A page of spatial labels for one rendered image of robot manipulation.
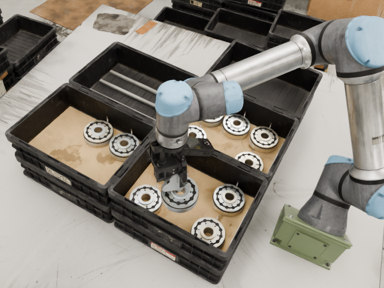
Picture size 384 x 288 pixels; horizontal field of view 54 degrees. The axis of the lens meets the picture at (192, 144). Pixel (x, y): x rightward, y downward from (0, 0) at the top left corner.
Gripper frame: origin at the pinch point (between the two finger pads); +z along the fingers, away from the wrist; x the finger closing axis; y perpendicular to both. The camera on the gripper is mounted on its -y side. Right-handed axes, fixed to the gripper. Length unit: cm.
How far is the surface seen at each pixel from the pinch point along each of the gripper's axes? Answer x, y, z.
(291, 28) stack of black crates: -114, -131, 51
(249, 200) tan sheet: 5.2, -24.3, 17.1
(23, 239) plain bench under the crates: -15, 46, 30
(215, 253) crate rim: 20.4, -3.2, 7.4
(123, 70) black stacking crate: -69, -5, 17
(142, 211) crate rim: 1.7, 10.7, 6.8
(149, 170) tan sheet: -17.5, 1.9, 16.8
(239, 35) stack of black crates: -131, -104, 62
